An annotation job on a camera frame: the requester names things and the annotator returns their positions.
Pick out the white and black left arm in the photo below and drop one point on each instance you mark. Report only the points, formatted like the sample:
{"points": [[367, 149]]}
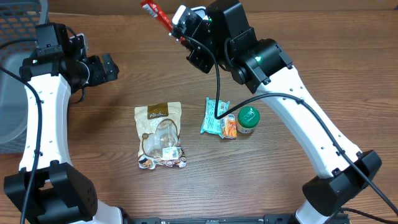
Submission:
{"points": [[47, 188]]}

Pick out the white barcode scanner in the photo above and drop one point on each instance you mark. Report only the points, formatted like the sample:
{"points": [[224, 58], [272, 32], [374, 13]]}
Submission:
{"points": [[201, 11]]}

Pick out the beige dried food bag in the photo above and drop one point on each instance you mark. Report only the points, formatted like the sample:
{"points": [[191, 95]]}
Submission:
{"points": [[158, 128]]}

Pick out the orange snack packet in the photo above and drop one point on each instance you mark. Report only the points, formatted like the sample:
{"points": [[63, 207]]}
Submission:
{"points": [[228, 127]]}

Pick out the red stick snack packet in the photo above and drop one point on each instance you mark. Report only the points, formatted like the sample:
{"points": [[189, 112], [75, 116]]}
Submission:
{"points": [[155, 11]]}

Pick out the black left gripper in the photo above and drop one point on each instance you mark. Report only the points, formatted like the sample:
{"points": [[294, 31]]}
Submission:
{"points": [[99, 75]]}

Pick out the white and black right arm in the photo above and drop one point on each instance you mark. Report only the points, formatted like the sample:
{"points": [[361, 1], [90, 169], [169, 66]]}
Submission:
{"points": [[219, 35]]}

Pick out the green lid jar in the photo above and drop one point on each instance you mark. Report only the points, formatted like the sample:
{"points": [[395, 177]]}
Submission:
{"points": [[248, 119]]}

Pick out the grey plastic mesh basket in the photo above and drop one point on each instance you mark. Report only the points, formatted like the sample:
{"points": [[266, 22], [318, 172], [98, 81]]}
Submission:
{"points": [[18, 21]]}

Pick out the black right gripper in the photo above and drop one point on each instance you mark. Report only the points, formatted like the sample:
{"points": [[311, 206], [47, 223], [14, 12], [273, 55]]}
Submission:
{"points": [[198, 61]]}

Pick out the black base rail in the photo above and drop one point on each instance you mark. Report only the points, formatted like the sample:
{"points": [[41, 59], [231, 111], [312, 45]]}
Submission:
{"points": [[217, 220]]}

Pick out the teal snack packet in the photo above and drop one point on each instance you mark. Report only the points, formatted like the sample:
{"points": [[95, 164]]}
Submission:
{"points": [[210, 124]]}

